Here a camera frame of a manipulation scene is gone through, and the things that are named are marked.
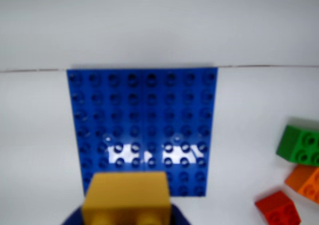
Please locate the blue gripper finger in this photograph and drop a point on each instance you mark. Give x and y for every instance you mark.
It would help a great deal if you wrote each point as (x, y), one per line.
(177, 217)
(76, 217)

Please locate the yellow 2x2 toy block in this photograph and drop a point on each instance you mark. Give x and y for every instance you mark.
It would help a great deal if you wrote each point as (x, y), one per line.
(124, 197)

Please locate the red 2x2 toy block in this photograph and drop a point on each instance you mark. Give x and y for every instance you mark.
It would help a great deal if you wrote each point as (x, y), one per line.
(276, 210)

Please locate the orange 2x4 toy block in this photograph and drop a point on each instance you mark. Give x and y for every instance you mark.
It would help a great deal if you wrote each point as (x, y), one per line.
(306, 182)

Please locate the green 2x4 toy block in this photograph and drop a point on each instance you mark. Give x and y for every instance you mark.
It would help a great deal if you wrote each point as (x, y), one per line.
(299, 145)

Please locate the white paper table cover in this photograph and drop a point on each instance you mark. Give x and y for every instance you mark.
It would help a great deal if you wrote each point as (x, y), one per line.
(37, 135)
(159, 23)

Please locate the blue 8x8 studded base plate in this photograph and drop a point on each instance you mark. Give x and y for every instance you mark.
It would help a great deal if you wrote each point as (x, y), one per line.
(149, 110)

